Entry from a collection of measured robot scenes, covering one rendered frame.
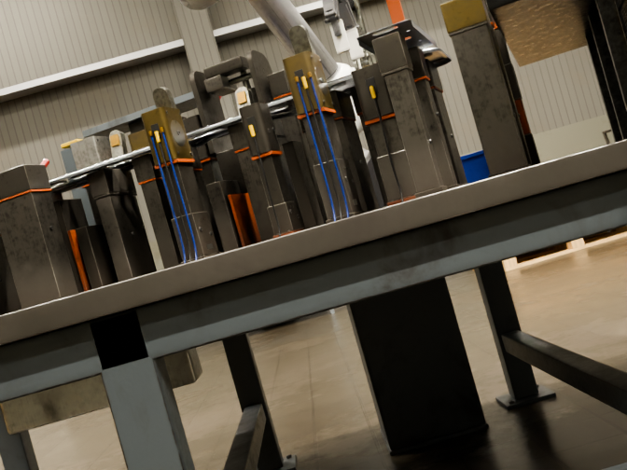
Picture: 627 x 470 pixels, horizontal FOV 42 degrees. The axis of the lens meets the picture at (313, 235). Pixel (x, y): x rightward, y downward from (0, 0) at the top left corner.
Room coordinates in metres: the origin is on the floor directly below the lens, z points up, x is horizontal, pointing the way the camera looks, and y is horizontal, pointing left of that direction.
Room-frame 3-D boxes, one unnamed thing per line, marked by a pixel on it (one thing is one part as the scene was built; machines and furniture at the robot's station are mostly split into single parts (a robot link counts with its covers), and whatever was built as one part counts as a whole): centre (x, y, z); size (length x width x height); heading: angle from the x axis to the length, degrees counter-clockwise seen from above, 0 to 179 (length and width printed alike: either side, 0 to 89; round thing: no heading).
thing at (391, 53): (1.43, -0.22, 0.84); 0.05 x 0.05 x 0.29; 72
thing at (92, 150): (2.26, 0.51, 0.90); 0.13 x 0.08 x 0.41; 162
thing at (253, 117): (1.73, 0.05, 0.84); 0.10 x 0.05 x 0.29; 162
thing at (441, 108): (1.80, -0.33, 0.84); 0.12 x 0.05 x 0.29; 162
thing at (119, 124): (2.38, 0.37, 1.16); 0.37 x 0.14 x 0.02; 72
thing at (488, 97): (1.63, -0.41, 0.88); 0.08 x 0.08 x 0.36; 72
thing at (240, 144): (1.93, 0.08, 0.84); 0.12 x 0.05 x 0.29; 162
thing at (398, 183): (1.62, -0.20, 0.84); 0.12 x 0.07 x 0.28; 162
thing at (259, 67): (2.15, 0.09, 0.94); 0.18 x 0.13 x 0.49; 72
